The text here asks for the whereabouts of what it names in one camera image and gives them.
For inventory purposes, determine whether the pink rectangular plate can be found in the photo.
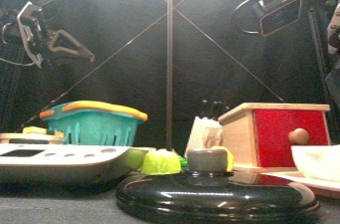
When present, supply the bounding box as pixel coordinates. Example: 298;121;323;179
258;169;340;200

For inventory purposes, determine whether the teal basket with orange rim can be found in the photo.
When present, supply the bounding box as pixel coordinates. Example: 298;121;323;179
38;100;150;147

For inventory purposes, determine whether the yellow toy block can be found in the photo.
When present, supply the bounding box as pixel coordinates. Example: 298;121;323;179
21;125;49;135

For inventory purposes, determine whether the small wooden tray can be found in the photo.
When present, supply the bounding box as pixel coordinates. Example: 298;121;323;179
0;131;66;145

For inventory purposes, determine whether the black stick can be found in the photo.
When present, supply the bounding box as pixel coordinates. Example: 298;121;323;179
198;99;209;119
209;101;221;120
217;104;230;118

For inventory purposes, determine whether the white kitchen scale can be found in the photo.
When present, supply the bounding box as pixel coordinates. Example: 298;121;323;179
0;142;149;186

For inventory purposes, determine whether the red drawer with wooden knob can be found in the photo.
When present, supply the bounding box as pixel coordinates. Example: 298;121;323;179
251;109;331;169

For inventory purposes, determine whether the wooden drawer box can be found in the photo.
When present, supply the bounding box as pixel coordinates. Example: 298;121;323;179
215;102;333;173

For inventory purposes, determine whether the lime green toy vegetable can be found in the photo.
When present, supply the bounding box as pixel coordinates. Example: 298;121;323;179
139;148;182;176

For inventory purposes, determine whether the yellow toy food piece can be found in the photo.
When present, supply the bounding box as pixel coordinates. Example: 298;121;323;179
210;145;234;173

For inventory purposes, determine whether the white bowl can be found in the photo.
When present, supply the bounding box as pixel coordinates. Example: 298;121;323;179
289;144;340;183

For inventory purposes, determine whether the black pot lid grey knob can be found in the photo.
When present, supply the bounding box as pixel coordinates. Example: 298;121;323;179
114;147;321;224

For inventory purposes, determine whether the thin diagonal brace wire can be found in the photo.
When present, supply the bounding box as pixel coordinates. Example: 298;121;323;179
127;0;286;104
15;0;222;133

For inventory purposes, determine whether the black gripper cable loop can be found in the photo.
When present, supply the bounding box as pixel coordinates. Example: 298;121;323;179
229;0;262;35

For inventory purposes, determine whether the vertical metal frame pole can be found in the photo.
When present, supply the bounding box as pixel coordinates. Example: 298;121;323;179
166;0;174;151

